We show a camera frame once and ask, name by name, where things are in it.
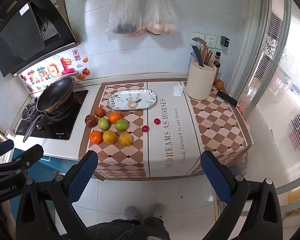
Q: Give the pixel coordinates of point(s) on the bundle of wooden chopsticks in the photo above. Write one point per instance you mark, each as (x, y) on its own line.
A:
(208, 55)

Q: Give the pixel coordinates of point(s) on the colourful wall stickers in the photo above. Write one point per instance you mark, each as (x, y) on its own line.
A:
(52, 71)

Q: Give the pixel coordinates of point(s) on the glass fruit plate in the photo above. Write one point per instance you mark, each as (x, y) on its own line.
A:
(132, 100)

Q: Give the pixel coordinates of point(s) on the small red cherry tomato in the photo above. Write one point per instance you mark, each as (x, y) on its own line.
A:
(157, 121)
(145, 128)

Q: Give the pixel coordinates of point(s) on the brown round fruit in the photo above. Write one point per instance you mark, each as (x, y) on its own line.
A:
(219, 84)

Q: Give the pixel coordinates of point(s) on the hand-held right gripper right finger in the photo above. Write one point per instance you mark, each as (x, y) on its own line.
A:
(215, 177)

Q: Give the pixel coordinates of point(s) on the black range hood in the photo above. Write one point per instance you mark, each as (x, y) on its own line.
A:
(20, 25)

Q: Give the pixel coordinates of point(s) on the black smartphone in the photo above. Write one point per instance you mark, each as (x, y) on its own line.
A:
(227, 98)

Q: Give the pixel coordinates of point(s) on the bright orange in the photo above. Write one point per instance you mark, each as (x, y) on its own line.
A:
(114, 117)
(96, 137)

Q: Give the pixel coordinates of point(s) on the person's dark pants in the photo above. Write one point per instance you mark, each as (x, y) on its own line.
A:
(130, 230)

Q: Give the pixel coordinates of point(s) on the green apple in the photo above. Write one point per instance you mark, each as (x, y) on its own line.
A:
(104, 123)
(121, 125)

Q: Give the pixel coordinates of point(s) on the grey fluffy slipper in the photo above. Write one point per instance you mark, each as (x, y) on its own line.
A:
(132, 213)
(158, 210)

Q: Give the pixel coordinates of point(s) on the checkered brown counter mat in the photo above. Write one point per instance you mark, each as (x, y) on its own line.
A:
(215, 125)

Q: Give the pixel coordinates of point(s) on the clear plastic bag dark contents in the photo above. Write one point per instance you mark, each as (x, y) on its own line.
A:
(125, 15)

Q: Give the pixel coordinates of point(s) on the cream utensil holder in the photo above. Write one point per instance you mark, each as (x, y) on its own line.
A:
(200, 82)

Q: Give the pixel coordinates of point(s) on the black stove burner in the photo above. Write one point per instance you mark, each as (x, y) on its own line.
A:
(65, 127)

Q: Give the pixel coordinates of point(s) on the white wall power outlet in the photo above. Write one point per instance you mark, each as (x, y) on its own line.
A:
(198, 38)
(211, 41)

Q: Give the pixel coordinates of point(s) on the white folded tissue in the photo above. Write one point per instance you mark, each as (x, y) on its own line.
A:
(178, 90)

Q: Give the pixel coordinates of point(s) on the sauce bottle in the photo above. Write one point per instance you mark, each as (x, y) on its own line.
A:
(217, 63)

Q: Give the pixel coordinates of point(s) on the grey metal utensil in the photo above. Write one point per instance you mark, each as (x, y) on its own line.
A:
(197, 40)

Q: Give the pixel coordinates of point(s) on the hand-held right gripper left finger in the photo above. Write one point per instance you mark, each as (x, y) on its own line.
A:
(83, 175)

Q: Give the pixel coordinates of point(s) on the black plug adapter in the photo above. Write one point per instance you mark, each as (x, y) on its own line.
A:
(225, 41)

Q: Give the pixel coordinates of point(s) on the pink packet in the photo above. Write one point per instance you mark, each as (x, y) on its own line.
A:
(243, 103)

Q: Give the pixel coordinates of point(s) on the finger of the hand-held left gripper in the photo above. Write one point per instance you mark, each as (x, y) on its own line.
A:
(2, 148)
(27, 158)

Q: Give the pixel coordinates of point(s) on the dark orange mandarin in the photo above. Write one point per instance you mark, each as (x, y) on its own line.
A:
(100, 112)

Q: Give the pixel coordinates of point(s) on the clear plastic bag round contents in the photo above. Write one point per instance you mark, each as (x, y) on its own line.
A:
(160, 15)

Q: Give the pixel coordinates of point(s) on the glass sliding door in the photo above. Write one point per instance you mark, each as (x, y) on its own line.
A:
(277, 92)

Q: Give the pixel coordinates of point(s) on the blue cabinet front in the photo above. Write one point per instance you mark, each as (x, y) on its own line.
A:
(42, 170)

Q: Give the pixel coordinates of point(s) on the black frying pan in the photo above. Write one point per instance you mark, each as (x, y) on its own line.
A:
(55, 92)

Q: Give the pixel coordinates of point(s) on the yellow orange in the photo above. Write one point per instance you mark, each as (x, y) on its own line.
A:
(125, 139)
(109, 136)

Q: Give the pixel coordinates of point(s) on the dark red apple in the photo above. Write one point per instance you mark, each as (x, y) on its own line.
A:
(90, 120)

